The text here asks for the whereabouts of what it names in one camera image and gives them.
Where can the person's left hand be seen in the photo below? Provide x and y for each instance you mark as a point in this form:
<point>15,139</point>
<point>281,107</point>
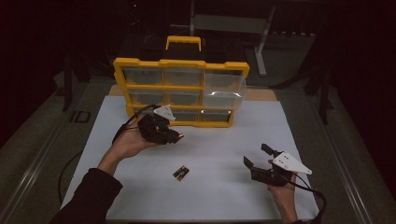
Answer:
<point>130,143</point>

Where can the black and copper battery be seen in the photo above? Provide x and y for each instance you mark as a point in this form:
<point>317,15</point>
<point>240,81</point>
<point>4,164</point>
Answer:
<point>180,136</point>
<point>182,174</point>
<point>179,172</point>

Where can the grey metal desk frame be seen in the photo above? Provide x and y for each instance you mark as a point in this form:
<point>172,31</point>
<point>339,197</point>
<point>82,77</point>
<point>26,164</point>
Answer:
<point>230,23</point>

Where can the white table cover sheet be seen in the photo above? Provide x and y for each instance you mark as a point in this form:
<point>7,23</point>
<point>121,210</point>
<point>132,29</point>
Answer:
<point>218,140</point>

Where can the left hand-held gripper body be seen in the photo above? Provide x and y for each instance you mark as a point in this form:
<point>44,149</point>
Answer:
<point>152,129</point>

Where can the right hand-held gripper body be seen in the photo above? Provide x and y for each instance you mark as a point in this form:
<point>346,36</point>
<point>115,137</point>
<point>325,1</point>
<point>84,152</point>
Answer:
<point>271,177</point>

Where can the yellow black organizer cabinet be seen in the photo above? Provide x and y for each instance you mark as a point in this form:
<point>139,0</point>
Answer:
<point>183,87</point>

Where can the black metal stand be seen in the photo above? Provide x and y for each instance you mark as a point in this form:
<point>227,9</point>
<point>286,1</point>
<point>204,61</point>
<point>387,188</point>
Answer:
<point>67,93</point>
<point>325,105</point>

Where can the person's right hand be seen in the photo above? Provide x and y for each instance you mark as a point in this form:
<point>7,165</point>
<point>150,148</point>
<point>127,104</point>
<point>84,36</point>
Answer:
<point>285,194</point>

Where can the clear plastic organizer drawer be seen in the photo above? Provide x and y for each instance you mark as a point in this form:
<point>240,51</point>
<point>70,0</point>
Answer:
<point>222,93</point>

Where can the set of clear plastic drawers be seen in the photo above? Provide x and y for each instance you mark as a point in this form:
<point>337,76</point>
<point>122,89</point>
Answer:
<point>182,97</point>

